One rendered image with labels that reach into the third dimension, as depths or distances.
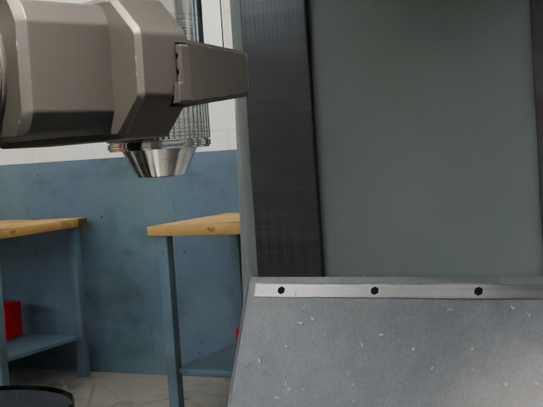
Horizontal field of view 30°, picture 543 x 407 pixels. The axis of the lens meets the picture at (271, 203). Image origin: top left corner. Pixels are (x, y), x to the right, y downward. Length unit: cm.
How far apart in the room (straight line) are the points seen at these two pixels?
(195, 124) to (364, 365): 39
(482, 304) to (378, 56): 21
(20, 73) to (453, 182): 48
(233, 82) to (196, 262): 495
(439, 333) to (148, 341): 490
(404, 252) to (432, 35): 17
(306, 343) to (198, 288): 460
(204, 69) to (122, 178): 517
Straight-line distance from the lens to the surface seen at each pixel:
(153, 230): 454
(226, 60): 45
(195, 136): 45
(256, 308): 85
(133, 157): 45
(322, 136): 83
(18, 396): 270
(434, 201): 80
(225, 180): 526
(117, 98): 39
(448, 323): 79
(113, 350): 579
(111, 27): 40
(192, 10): 45
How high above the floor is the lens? 118
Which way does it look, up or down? 3 degrees down
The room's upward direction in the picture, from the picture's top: 4 degrees counter-clockwise
